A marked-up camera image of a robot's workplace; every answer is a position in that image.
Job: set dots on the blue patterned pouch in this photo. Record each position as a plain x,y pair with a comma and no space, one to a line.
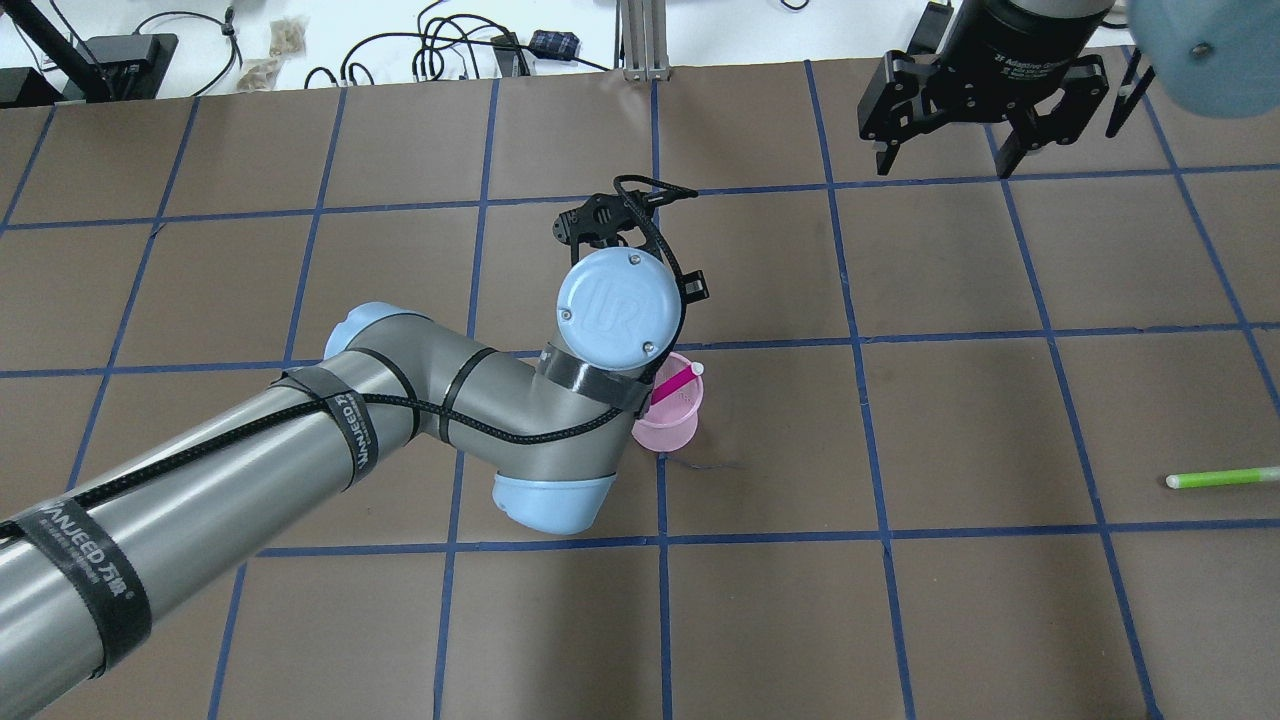
554,45

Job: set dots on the black power brick top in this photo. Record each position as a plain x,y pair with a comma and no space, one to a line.
133,66

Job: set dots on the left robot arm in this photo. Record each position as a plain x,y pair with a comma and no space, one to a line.
87,575

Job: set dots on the pink mesh cup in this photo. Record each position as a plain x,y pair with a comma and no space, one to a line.
670,425

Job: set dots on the aluminium frame post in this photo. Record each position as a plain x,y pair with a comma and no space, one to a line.
641,51

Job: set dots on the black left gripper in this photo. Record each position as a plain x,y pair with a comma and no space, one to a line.
583,224

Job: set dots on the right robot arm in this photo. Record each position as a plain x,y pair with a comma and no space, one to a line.
1214,58

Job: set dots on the pink marker pen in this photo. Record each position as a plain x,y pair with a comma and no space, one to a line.
684,377

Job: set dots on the green marker pen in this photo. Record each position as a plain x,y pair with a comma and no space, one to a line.
1222,478

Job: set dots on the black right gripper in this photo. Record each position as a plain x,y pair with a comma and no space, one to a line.
1010,50

